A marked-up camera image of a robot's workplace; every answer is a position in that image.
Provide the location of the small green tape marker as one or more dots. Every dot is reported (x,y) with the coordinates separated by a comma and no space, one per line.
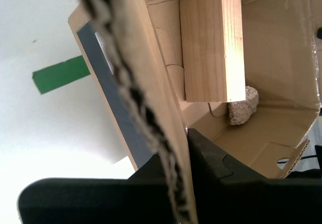
(60,75)

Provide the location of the speckled pinkish rock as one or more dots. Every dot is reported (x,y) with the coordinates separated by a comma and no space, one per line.
(242,108)

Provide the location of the brown cardboard box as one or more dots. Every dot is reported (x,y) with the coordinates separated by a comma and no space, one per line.
(276,58)

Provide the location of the light wooden block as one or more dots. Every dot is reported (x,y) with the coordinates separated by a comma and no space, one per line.
(211,45)

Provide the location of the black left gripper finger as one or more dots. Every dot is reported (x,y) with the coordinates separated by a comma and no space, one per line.
(246,201)
(88,201)

